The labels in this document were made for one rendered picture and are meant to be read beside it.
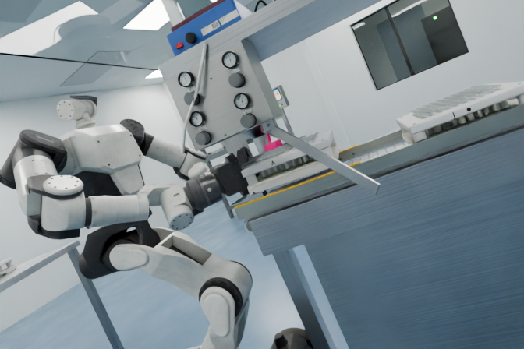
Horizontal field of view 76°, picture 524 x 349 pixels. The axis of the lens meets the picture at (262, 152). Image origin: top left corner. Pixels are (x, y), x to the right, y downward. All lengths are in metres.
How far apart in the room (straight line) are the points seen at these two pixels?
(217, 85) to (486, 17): 5.11
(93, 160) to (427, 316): 1.01
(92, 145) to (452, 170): 0.97
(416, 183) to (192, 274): 0.73
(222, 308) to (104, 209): 0.48
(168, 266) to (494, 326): 0.89
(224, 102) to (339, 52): 5.17
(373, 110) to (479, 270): 5.02
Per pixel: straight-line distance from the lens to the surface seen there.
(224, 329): 1.16
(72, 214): 0.85
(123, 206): 0.87
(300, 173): 0.87
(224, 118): 0.82
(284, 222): 0.87
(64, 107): 1.26
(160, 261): 1.16
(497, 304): 1.02
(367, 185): 0.71
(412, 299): 0.99
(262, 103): 0.78
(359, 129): 5.97
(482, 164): 0.84
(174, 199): 0.90
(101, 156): 1.14
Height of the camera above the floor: 0.99
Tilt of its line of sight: 3 degrees down
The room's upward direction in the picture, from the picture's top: 23 degrees counter-clockwise
